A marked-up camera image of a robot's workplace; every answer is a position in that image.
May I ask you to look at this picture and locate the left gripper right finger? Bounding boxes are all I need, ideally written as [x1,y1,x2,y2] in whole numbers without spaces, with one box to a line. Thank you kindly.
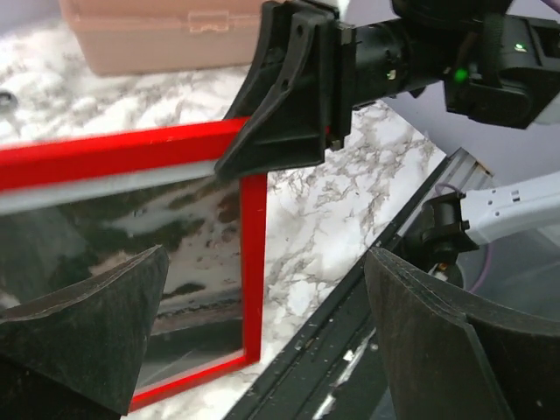
[364,248,559,419]

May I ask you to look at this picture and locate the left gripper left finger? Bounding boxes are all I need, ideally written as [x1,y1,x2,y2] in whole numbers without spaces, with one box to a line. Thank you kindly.
[1,246,169,419]

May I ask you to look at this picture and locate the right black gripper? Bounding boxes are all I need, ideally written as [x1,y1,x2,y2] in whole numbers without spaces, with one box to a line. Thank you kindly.
[214,1,438,179]

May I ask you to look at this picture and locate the red wooden picture frame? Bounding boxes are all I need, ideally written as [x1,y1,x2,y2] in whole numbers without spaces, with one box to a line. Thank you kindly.
[1,118,267,410]

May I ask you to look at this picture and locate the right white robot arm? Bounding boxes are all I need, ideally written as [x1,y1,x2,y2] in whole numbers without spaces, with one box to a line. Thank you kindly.
[214,1,559,179]

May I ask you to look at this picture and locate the pink plastic storage box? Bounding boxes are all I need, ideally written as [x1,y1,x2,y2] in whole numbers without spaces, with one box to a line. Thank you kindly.
[59,0,261,75]

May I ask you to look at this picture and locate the aluminium frame rail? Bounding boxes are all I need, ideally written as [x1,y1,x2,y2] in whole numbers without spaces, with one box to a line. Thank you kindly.
[396,149,493,236]

